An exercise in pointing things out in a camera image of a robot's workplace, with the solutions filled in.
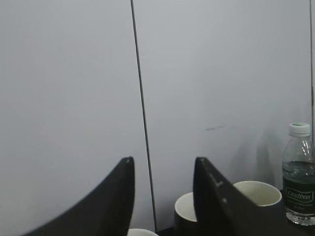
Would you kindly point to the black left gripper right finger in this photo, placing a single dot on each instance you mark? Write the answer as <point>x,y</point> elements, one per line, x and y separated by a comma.
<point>221,210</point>

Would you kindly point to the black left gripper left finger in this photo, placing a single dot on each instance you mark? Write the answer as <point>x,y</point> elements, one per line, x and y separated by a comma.
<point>106,211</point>

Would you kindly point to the white ceramic mug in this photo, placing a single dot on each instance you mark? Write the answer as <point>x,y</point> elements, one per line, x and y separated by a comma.
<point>140,232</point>

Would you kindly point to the Cestbon clear water bottle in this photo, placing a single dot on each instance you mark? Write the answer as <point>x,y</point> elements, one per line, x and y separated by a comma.
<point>298,168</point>

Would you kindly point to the black ceramic mug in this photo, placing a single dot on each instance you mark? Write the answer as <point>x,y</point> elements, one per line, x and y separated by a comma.
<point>185,222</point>

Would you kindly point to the grey ceramic mug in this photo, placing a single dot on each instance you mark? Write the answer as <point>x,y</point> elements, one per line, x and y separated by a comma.
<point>261,196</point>

